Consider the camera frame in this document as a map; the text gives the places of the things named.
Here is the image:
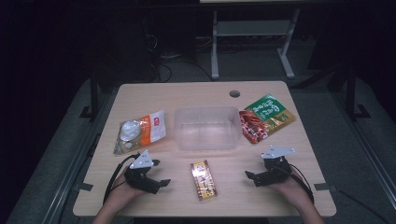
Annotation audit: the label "person's left hand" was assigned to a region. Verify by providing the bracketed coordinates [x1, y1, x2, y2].
[108, 169, 148, 208]

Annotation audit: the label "black metal stand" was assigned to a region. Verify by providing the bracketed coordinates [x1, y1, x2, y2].
[78, 69, 101, 122]
[345, 63, 372, 121]

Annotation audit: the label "green and red food packet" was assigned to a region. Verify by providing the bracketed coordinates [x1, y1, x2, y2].
[238, 93, 297, 145]

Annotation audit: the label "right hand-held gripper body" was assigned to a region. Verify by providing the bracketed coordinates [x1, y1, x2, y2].
[254, 145, 297, 187]

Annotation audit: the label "yellow brown snack packet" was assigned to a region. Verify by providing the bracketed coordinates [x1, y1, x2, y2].
[190, 160, 219, 202]

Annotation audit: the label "black tape strip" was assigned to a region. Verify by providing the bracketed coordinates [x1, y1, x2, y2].
[74, 182, 94, 192]
[313, 183, 337, 192]

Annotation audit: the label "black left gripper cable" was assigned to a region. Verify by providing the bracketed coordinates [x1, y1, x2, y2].
[102, 152, 141, 204]

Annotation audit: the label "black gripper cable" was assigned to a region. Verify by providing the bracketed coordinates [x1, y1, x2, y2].
[102, 152, 141, 204]
[289, 163, 316, 204]

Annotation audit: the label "person's right hand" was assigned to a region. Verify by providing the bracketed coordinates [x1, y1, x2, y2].
[269, 167, 307, 208]

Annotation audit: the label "white metal stand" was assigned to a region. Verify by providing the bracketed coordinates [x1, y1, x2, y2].
[210, 8, 302, 80]

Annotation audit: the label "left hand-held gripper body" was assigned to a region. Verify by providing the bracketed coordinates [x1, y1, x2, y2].
[124, 149, 163, 195]

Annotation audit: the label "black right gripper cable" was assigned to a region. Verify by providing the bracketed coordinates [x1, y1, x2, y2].
[289, 163, 316, 204]

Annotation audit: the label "orange and white food packet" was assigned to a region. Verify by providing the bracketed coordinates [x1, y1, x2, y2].
[112, 109, 167, 156]

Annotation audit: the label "thin black floor cable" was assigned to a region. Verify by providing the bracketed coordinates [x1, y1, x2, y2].
[335, 188, 391, 224]

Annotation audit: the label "black floor cables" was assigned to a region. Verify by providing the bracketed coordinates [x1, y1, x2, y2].
[148, 31, 216, 83]

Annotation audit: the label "clear plastic container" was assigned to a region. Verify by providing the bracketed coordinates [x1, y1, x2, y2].
[173, 105, 243, 152]

